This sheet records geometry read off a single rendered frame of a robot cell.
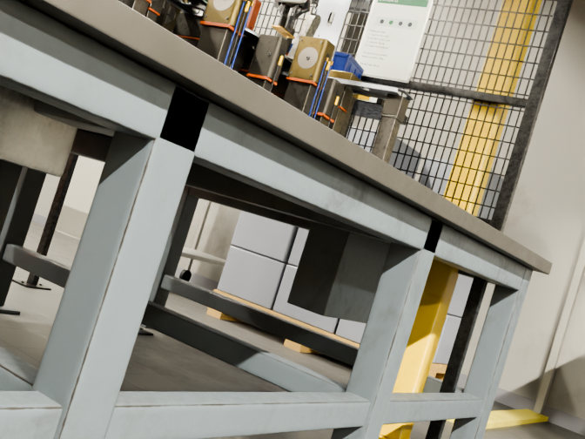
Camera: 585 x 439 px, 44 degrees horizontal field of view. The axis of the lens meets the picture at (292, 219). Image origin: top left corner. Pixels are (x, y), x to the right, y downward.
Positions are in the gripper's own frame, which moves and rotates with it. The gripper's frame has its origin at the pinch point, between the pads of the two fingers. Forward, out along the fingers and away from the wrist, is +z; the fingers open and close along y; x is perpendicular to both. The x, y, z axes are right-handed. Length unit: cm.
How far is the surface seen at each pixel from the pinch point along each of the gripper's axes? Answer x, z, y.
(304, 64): -8.8, 13.4, 15.8
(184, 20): -31.4, 13.7, -7.6
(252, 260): 167, 74, -95
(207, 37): -43.2, 21.0, 11.7
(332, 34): 26.3, -7.8, -0.5
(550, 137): 269, -47, 15
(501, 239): 23, 42, 70
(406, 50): 54, -15, 12
